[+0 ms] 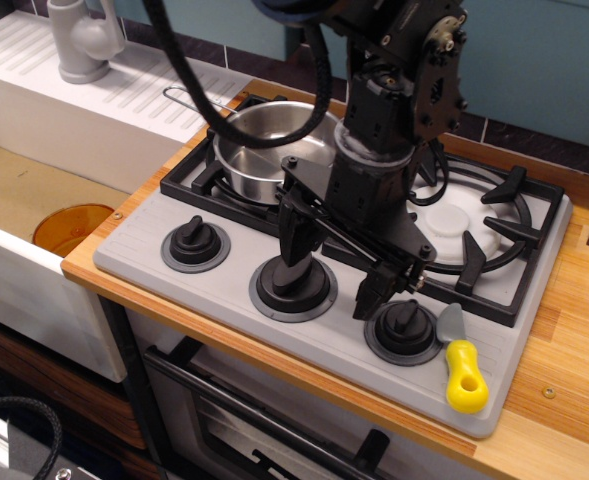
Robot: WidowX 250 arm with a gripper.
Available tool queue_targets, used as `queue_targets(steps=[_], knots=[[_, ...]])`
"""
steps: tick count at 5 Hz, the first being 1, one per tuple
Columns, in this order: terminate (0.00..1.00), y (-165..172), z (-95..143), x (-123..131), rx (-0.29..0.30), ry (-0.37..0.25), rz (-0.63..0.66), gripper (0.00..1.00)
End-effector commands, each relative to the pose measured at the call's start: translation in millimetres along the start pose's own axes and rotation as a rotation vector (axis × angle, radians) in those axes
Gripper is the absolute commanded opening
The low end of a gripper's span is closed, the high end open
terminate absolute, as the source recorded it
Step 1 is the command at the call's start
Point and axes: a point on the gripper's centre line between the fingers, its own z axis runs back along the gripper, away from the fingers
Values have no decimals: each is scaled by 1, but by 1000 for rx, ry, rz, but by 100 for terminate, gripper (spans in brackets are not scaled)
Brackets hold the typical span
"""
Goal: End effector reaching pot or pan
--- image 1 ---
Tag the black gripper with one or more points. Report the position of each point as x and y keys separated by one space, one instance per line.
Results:
x=361 y=203

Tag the black left burner grate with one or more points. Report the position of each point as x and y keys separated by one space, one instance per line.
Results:
x=198 y=181

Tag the right black stove knob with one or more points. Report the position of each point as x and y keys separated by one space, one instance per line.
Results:
x=403 y=333

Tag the yellow handled spatula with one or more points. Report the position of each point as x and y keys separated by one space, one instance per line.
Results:
x=466 y=391

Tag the white toy sink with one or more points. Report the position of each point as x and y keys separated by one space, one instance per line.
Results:
x=63 y=144

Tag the orange plastic plate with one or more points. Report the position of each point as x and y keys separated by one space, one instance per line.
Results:
x=62 y=231

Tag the left black stove knob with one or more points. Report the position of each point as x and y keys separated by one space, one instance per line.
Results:
x=195 y=247

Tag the grey toy faucet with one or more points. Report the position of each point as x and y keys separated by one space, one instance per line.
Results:
x=85 y=45

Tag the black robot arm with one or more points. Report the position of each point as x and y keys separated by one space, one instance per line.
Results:
x=403 y=93

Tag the white burner cap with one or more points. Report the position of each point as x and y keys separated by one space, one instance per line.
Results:
x=458 y=211

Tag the middle black stove knob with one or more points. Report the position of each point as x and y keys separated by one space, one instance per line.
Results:
x=293 y=294

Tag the toy oven door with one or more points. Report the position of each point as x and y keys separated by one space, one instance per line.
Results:
x=239 y=422

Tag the grey toy stove top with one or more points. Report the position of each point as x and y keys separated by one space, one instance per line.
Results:
x=333 y=341

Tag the black stove knob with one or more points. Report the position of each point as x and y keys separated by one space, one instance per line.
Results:
x=195 y=247
x=403 y=333
x=293 y=294

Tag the stainless steel pot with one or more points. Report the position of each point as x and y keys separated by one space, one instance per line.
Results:
x=256 y=174

